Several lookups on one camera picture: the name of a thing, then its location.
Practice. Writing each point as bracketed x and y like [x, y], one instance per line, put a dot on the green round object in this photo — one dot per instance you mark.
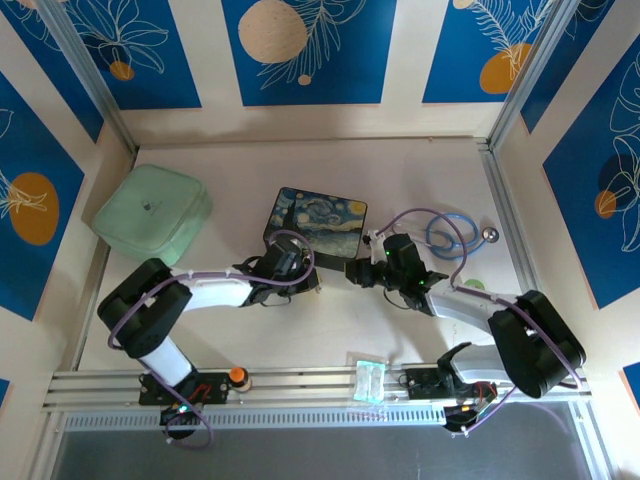
[474, 284]

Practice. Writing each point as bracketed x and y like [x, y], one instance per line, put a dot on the black controller board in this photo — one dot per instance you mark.
[180, 415]
[465, 416]

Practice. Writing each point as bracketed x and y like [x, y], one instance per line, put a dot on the orange button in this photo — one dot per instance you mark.
[239, 378]

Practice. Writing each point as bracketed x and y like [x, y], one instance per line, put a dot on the pale green plastic container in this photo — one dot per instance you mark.
[150, 210]

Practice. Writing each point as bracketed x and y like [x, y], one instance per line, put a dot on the aluminium side rail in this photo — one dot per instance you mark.
[505, 195]

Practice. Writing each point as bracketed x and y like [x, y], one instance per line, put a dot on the aluminium frame rail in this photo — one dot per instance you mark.
[300, 387]

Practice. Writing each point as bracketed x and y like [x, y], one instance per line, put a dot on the blue stethoscope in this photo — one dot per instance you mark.
[445, 240]

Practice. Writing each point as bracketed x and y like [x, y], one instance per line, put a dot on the clear plastic packet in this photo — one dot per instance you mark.
[370, 382]

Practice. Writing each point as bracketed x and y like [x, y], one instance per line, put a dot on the starry night painted box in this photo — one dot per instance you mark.
[320, 225]

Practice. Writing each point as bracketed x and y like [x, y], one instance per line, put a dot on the aluminium frame post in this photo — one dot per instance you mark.
[95, 85]
[532, 75]

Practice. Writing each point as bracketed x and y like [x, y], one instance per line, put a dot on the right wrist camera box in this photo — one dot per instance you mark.
[373, 238]

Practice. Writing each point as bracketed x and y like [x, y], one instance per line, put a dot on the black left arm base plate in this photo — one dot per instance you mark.
[212, 387]

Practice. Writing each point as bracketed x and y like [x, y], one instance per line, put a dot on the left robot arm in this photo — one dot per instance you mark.
[150, 300]

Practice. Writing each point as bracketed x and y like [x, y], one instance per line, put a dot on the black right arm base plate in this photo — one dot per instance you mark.
[425, 384]

